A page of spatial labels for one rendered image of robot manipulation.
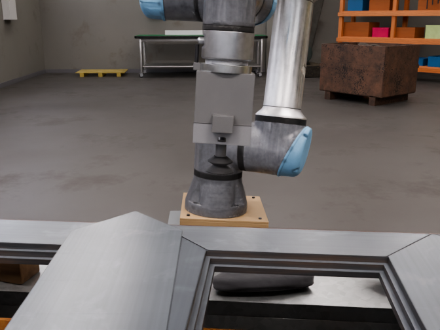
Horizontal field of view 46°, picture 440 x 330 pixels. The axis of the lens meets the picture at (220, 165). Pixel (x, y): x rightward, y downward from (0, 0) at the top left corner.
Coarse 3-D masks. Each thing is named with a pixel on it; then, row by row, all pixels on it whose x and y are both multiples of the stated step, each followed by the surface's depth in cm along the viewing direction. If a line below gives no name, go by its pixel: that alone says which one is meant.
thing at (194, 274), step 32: (0, 256) 79; (32, 256) 78; (192, 256) 75; (224, 256) 76; (256, 256) 76; (288, 256) 76; (320, 256) 75; (352, 256) 75; (192, 288) 66; (384, 288) 70; (192, 320) 60; (416, 320) 60
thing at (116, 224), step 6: (102, 222) 87; (108, 222) 87; (114, 222) 87; (120, 222) 87; (126, 222) 87; (132, 222) 87; (138, 222) 87; (144, 222) 87; (150, 222) 87; (156, 222) 87; (162, 222) 87; (84, 228) 84; (90, 228) 84; (96, 228) 84; (102, 228) 84; (108, 228) 84; (114, 228) 84; (120, 228) 84; (126, 228) 84; (132, 228) 84; (138, 228) 84; (144, 228) 84; (150, 228) 84; (156, 228) 84; (162, 228) 84; (168, 228) 84; (174, 228) 84
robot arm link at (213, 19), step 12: (204, 0) 72; (216, 0) 70; (228, 0) 70; (240, 0) 70; (252, 0) 71; (204, 12) 72; (216, 12) 70; (228, 12) 70; (240, 12) 70; (252, 12) 72; (204, 24) 72; (216, 24) 71; (228, 24) 70; (240, 24) 71; (252, 24) 72
